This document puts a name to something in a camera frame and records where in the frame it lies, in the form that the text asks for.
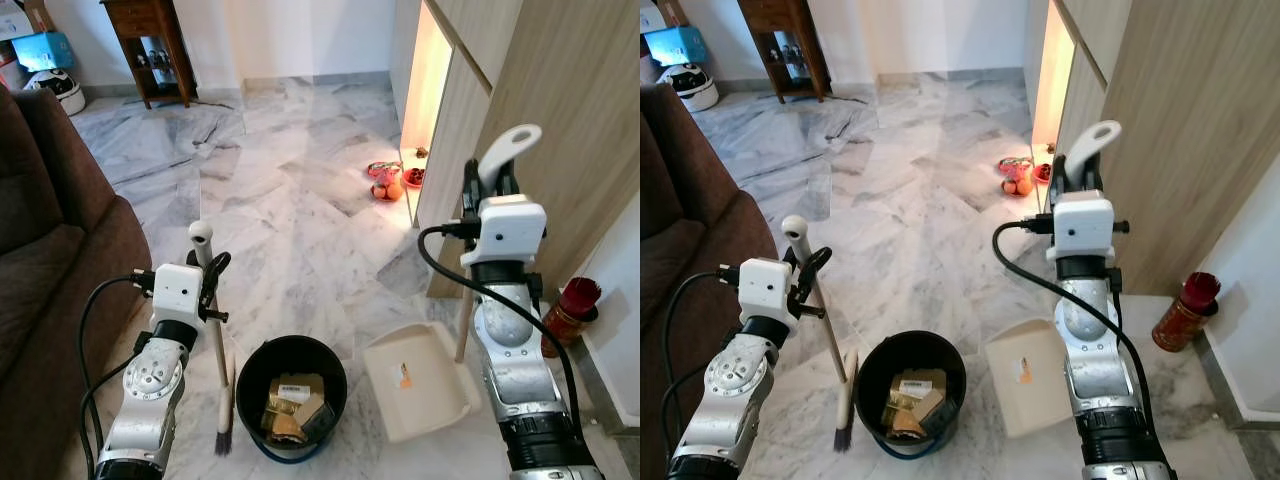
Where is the wooden handled broom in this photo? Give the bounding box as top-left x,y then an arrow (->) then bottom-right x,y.
187,221 -> 239,457
781,214 -> 861,454

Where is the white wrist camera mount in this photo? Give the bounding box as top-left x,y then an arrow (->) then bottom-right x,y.
150,263 -> 207,331
478,195 -> 549,266
738,257 -> 797,323
1052,190 -> 1116,259

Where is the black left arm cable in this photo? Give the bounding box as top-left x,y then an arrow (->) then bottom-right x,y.
77,272 -> 156,480
660,266 -> 743,473

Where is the dark wooden side table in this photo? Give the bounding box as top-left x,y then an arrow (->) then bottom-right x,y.
738,0 -> 833,103
100,0 -> 198,109

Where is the crumpled gold wrapper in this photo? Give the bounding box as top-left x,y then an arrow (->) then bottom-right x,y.
885,396 -> 951,439
262,400 -> 336,444

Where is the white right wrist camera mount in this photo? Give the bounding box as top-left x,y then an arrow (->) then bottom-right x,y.
478,195 -> 549,266
1052,190 -> 1116,259

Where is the black plastic bucket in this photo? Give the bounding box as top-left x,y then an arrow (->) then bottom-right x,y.
235,335 -> 349,466
853,330 -> 968,461

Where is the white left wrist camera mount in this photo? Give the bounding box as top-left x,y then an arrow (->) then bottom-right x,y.
150,263 -> 207,331
738,257 -> 797,323

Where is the brown fabric sofa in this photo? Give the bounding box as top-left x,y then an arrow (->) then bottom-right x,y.
640,82 -> 779,480
0,85 -> 153,480

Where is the blue box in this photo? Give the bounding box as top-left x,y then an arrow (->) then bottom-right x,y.
645,27 -> 709,68
12,32 -> 76,73

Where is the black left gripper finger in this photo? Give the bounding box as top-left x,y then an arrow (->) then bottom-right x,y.
203,251 -> 233,301
797,248 -> 833,301

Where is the beige plastic dustpan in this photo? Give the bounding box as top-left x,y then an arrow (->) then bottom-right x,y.
362,124 -> 544,443
985,120 -> 1123,439

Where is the tan cardboard box with label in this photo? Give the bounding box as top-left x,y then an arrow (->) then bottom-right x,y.
270,373 -> 328,411
892,368 -> 949,406

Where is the red bottle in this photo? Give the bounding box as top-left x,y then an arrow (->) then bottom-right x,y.
1152,272 -> 1221,353
542,278 -> 602,359

